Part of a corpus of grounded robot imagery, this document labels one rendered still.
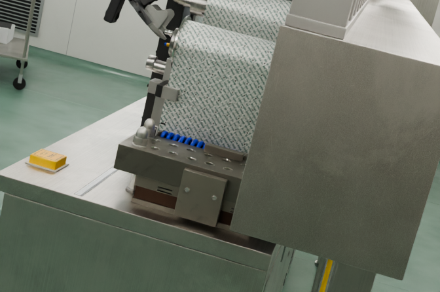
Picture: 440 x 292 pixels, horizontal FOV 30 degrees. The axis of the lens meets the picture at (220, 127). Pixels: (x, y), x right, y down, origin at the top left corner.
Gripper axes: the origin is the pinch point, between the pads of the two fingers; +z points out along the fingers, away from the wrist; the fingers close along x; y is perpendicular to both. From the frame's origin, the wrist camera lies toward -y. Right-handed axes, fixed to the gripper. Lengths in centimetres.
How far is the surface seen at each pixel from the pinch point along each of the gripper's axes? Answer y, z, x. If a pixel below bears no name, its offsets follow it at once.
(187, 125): -6.4, 22.1, -6.9
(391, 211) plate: 36, 47, -91
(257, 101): 11.7, 27.2, -7.0
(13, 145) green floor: -188, -29, 258
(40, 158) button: -37.6, 7.6, -20.1
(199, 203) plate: -8.2, 37.7, -28.7
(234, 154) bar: 0.7, 34.2, -13.1
